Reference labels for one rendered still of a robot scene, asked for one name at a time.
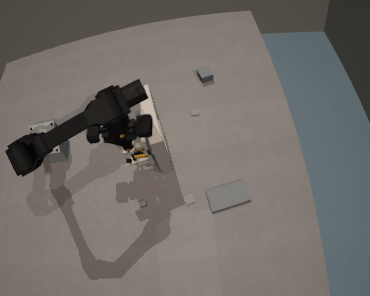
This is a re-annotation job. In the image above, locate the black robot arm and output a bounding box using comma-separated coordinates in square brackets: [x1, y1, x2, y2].
[5, 79, 148, 177]

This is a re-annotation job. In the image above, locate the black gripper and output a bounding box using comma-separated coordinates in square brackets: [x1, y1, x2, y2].
[87, 114, 152, 146]

